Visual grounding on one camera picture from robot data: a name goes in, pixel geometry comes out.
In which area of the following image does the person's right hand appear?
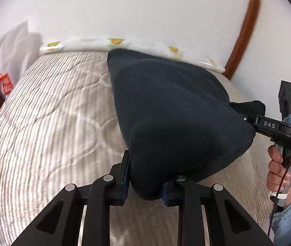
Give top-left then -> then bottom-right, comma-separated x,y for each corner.
266,145 -> 291,198

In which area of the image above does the striped beige quilted mattress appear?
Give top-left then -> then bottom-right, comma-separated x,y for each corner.
0,50 -> 291,246

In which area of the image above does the white plastic bag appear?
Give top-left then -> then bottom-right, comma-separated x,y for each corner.
0,20 -> 44,83

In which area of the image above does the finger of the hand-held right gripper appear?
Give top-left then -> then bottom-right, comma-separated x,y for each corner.
243,115 -> 258,129

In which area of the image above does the brown wooden frame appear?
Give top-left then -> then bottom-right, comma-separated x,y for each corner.
225,0 -> 264,81

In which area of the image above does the white patterned pillow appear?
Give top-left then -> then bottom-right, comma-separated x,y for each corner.
39,37 -> 226,74

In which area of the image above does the black cable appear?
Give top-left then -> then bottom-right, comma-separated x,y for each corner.
267,127 -> 291,237

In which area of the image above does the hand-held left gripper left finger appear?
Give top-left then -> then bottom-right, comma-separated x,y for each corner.
11,150 -> 131,246

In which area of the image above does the black sweatshirt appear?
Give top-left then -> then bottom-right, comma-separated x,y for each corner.
107,48 -> 266,201

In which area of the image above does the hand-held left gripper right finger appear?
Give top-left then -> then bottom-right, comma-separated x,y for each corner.
161,175 -> 275,246

